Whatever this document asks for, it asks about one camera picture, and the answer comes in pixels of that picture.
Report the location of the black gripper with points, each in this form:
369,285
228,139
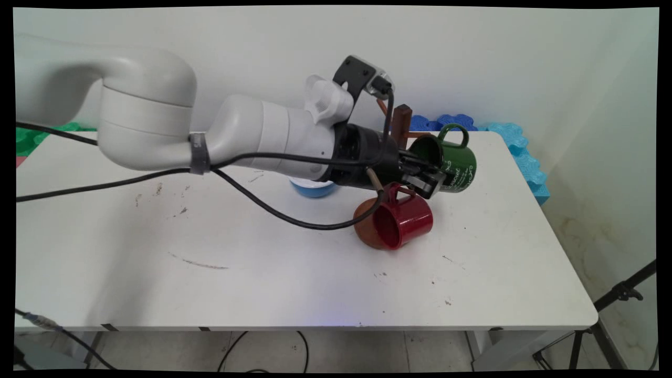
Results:
362,157

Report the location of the green enamel mug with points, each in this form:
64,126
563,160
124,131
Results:
459,163

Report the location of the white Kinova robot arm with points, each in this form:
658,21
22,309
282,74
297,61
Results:
147,121

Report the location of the red enamel mug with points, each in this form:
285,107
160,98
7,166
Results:
412,223

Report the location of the dark blue foam mat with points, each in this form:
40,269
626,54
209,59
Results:
446,123

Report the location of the brown wooden mug tree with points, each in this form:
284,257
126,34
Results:
365,226

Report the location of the light blue foam mat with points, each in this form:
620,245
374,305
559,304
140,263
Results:
527,163

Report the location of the white and blue bowl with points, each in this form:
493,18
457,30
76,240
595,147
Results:
312,188

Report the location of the white table leg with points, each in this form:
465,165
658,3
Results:
504,349

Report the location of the black tripod stand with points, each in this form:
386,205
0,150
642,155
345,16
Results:
604,302

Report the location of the grey table leg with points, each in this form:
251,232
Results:
86,346

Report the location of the green foam mat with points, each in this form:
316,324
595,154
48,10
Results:
31,139

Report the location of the pink foam mat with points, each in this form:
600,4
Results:
20,160

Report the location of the wrist camera with black bracket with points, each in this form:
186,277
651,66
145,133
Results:
362,73

